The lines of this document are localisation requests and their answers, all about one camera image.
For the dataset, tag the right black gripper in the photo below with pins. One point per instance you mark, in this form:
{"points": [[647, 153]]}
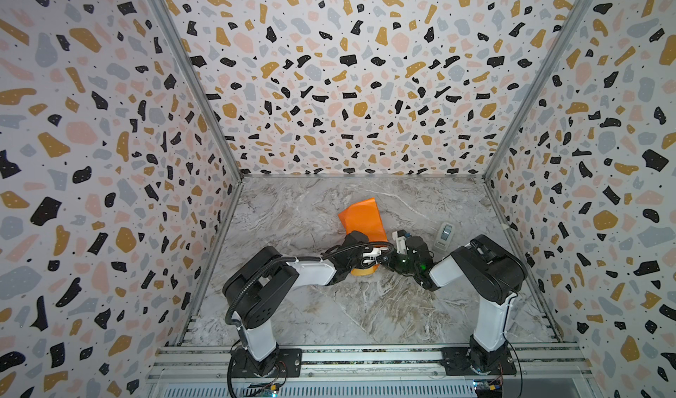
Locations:
{"points": [[389, 264]]}

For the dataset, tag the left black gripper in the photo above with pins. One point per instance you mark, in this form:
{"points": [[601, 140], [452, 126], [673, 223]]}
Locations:
{"points": [[366, 237]]}

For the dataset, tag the white tape dispenser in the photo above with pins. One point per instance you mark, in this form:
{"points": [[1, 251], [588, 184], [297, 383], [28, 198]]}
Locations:
{"points": [[443, 240]]}

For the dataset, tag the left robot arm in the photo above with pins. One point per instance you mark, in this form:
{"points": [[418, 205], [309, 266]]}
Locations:
{"points": [[260, 286]]}

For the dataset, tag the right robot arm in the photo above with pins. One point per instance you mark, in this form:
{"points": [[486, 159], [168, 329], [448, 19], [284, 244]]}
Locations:
{"points": [[494, 273]]}

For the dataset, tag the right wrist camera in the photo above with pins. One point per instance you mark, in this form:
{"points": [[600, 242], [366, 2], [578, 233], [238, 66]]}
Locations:
{"points": [[399, 238]]}

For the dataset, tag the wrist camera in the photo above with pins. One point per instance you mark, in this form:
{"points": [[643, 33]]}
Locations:
{"points": [[399, 238], [370, 257]]}

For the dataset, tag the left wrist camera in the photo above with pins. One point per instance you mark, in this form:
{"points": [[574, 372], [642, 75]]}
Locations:
{"points": [[370, 257]]}

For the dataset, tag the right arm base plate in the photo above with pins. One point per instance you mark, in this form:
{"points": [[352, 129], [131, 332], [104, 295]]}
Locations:
{"points": [[471, 361]]}

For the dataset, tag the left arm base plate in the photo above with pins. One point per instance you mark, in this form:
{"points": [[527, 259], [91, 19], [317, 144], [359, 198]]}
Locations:
{"points": [[264, 363]]}

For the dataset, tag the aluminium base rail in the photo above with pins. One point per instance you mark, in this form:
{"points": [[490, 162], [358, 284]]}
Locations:
{"points": [[528, 370]]}

